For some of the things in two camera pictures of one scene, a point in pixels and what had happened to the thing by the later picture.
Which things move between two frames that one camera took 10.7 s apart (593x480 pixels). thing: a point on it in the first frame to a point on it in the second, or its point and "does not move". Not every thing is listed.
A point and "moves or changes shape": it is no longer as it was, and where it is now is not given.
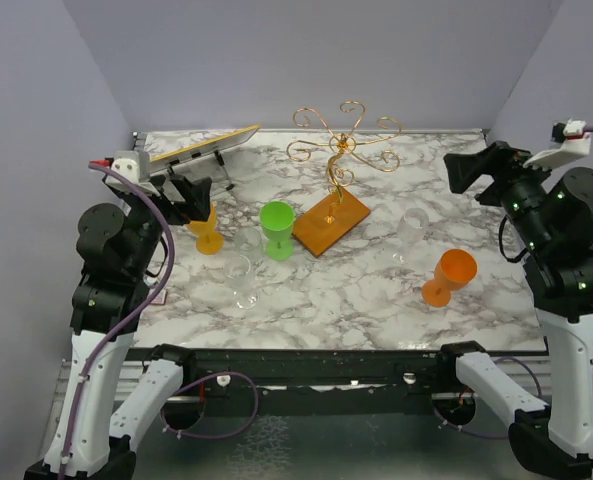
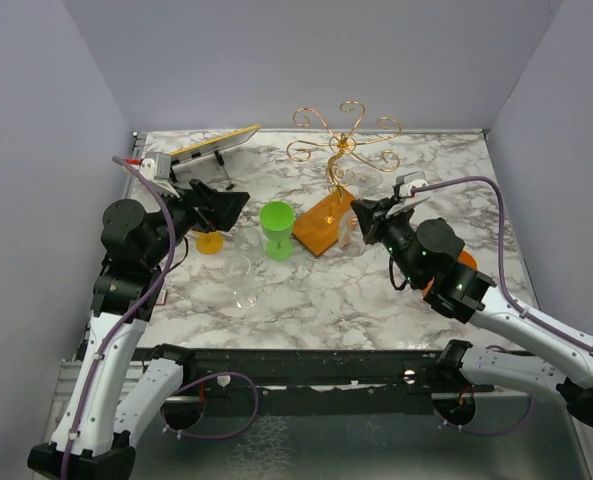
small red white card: [160, 298] does not move
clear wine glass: [248, 241] does not move
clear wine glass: [411, 229] moves or changes shape
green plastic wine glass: [277, 219] does not move
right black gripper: [495, 158] to [372, 219]
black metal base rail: [313, 381] does not move
